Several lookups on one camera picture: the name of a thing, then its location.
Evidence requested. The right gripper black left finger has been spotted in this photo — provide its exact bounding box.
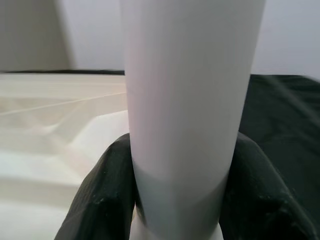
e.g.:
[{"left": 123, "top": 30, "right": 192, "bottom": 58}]
[{"left": 53, "top": 133, "right": 138, "bottom": 240}]

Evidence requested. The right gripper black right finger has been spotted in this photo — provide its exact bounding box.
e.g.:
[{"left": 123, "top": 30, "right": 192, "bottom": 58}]
[{"left": 219, "top": 131, "right": 320, "bottom": 240}]

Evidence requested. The white plastic table top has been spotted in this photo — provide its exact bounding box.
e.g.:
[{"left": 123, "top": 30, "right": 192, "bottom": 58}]
[{"left": 0, "top": 72, "right": 131, "bottom": 240}]

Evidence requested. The white plastic table leg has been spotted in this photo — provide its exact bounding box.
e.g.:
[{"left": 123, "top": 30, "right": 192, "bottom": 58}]
[{"left": 119, "top": 0, "right": 266, "bottom": 240}]

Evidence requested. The black tablecloth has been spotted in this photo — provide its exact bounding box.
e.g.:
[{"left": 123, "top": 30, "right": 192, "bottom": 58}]
[{"left": 0, "top": 69, "right": 320, "bottom": 240}]

